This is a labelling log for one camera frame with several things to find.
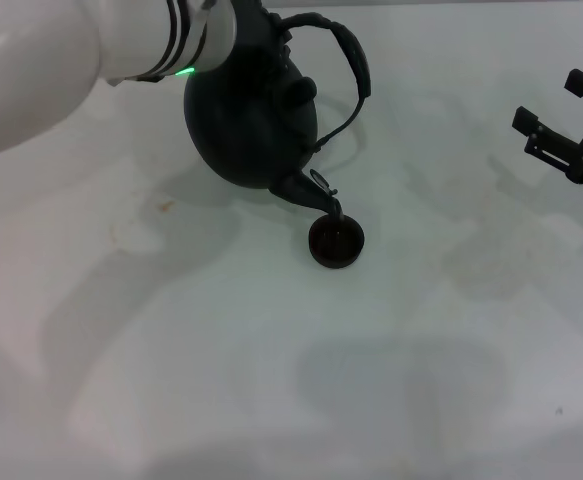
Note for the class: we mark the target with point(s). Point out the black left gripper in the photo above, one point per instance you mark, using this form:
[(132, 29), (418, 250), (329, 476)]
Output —
[(256, 27)]

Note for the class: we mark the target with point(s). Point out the small dark brown teacup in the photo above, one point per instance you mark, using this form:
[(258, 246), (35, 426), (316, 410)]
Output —
[(336, 242)]

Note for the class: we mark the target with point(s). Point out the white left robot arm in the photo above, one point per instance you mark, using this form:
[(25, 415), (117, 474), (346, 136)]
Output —
[(46, 65)]

